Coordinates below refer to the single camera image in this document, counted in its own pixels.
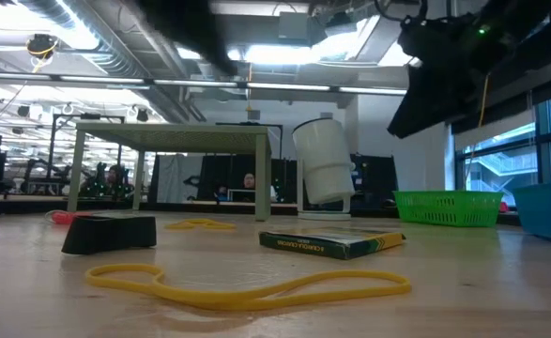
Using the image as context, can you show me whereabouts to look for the person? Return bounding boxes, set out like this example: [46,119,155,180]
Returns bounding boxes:
[230,172,279,203]
[100,163,129,196]

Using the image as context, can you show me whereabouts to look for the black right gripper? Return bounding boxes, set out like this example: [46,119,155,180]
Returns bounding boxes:
[387,13,492,140]

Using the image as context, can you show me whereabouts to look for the grey ceiling box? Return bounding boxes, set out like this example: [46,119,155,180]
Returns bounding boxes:
[278,11,314,41]

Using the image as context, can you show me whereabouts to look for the white tilted pen cup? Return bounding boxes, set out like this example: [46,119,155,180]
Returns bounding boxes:
[292,117,358,223]

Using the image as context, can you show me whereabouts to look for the white hanging cloth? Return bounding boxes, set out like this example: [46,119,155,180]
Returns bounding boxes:
[155,153,206,204]

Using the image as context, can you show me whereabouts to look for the green plastic basket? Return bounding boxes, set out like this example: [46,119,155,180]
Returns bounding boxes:
[392,189,505,229]

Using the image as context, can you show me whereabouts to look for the long ceiling light bar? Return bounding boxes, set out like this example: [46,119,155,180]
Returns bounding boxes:
[0,69,410,98]

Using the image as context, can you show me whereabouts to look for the yellow rubber band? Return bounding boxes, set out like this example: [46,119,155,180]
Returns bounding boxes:
[164,218,237,232]
[84,263,413,313]

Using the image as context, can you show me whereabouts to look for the blue plastic basket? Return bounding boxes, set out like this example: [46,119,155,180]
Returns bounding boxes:
[513,181,551,246]

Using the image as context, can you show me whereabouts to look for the pale green perforated shelf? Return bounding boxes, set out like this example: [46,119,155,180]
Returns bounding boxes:
[66,122,273,223]

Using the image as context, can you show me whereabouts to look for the yellow hanging cord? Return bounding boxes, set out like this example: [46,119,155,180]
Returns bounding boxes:
[479,72,491,128]

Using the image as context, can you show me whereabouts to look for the black window frame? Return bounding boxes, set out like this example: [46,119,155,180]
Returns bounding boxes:
[452,88,551,193]

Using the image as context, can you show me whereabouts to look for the yellow green crayon box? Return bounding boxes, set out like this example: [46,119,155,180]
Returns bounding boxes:
[257,226,407,261]

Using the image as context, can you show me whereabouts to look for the black partition panel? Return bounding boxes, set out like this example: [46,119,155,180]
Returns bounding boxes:
[197,153,299,204]

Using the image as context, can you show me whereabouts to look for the orange-red spiral coil band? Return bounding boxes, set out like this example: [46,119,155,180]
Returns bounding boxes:
[44,210,93,225]

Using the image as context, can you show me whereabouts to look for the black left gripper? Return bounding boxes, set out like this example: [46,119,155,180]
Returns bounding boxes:
[136,0,239,76]

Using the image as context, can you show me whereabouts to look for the black yellow cord reel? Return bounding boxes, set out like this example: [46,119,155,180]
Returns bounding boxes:
[24,33,61,61]

